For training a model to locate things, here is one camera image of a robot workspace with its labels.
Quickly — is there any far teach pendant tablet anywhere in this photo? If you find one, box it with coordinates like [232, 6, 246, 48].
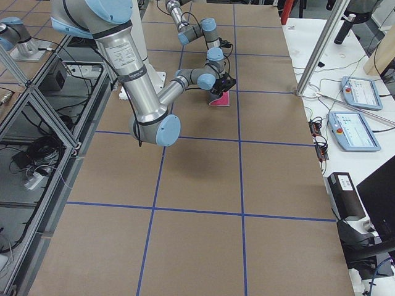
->
[341, 76, 383, 110]

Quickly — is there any white power strip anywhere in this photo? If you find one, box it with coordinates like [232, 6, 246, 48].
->
[24, 171, 44, 190]

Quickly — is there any black monitor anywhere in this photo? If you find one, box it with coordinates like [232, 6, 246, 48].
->
[337, 158, 394, 279]

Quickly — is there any aluminium frame rail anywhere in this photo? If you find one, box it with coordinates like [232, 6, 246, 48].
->
[1, 37, 114, 295]

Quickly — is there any black box with label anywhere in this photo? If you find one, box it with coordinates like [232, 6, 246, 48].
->
[326, 172, 366, 221]

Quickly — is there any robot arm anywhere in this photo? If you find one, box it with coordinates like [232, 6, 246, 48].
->
[51, 1, 236, 147]
[155, 0, 222, 49]

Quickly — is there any pink towel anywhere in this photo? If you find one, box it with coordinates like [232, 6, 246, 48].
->
[208, 92, 230, 107]

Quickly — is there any aluminium frame post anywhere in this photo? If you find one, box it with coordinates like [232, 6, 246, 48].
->
[295, 0, 350, 97]

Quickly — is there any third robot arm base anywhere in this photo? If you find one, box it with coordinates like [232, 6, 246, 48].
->
[1, 17, 52, 62]

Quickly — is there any near teach pendant tablet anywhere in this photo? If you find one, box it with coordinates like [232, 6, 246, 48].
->
[328, 112, 381, 152]

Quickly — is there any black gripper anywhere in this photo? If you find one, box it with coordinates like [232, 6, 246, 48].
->
[210, 73, 237, 96]

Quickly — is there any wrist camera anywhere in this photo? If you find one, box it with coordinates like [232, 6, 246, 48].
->
[220, 39, 233, 49]

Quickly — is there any teach pendant tablet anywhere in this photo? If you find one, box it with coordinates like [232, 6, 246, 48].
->
[328, 112, 381, 152]
[341, 76, 383, 110]

